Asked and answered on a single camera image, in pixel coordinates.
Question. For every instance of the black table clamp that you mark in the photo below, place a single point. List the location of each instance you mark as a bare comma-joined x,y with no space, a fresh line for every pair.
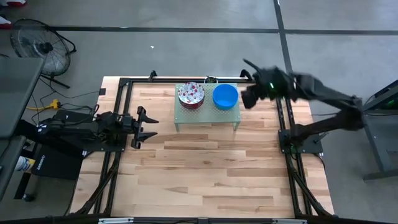
245,74
152,75

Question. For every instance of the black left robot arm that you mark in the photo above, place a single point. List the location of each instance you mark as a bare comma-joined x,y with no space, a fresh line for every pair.
77,130

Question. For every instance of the person's shoe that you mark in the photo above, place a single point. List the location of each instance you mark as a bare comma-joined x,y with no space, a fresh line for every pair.
15,2
4,22

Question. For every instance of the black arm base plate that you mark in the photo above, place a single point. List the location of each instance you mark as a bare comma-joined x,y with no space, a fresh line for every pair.
102,147
311,146

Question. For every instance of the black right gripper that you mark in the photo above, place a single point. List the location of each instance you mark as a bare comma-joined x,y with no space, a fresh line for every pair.
270,85

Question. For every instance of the white plastic container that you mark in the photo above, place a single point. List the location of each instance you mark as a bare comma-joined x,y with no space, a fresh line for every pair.
24,163

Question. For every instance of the grey metal workbench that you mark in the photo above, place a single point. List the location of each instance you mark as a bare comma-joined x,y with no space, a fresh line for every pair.
381,96

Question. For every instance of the small black table camera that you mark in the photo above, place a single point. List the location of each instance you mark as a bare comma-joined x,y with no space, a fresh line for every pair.
211,80

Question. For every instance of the dark grey table top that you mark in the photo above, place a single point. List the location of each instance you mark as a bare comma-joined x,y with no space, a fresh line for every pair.
9,161

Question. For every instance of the black floor fan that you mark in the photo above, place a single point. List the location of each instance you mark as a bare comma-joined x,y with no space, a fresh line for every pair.
46,48

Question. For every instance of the silver metal bracket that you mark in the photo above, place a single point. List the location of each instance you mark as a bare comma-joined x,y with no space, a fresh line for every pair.
289,221
115,220

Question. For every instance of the green perforated metal shelf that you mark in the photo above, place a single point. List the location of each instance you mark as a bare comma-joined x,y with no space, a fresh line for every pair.
206,118

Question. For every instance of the black support beam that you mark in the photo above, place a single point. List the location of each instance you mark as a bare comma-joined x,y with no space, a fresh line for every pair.
46,142

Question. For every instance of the black box with white lettering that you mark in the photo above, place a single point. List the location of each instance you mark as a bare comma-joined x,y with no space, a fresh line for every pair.
56,163

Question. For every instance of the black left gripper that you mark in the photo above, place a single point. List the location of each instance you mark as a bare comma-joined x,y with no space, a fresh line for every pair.
136,127

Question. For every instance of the small black box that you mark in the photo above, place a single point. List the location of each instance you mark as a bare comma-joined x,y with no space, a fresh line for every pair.
102,91

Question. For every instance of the black aluminium table frame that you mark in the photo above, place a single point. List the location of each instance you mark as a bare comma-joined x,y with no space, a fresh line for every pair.
161,80

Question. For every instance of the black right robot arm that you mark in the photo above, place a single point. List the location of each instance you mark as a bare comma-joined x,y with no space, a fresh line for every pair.
326,93

